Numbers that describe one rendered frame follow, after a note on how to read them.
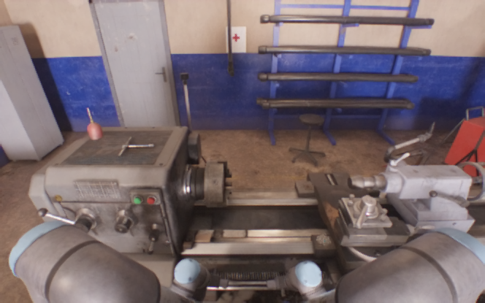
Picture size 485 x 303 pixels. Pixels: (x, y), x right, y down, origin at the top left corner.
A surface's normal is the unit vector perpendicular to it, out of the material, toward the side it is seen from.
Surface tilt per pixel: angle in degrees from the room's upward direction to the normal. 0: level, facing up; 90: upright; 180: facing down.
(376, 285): 45
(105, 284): 40
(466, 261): 25
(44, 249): 13
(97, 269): 29
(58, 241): 5
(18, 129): 90
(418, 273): 19
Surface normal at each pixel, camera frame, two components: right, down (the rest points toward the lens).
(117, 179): 0.00, -0.25
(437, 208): 0.00, 0.11
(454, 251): 0.03, -0.82
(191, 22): 0.00, 0.50
